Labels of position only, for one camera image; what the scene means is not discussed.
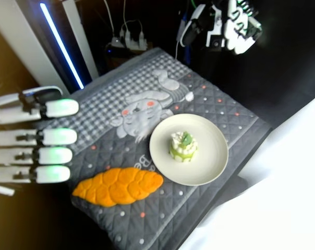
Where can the green white cupcake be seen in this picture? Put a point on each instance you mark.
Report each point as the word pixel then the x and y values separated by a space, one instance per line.
pixel 183 153

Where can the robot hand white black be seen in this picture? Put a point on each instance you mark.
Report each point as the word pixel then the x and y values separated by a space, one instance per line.
pixel 238 34
pixel 55 108

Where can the white column with blue light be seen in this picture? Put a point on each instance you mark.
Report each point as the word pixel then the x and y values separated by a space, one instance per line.
pixel 16 39

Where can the round white plate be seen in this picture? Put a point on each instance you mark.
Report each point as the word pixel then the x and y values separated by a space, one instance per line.
pixel 212 156

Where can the white power strip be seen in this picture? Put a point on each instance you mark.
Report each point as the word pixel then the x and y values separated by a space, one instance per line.
pixel 131 44

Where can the grey quilt with printed bear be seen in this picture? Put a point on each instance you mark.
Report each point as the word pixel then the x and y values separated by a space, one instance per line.
pixel 173 208

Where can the orange braided bread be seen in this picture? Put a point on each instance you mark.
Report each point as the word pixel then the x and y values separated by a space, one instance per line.
pixel 118 186

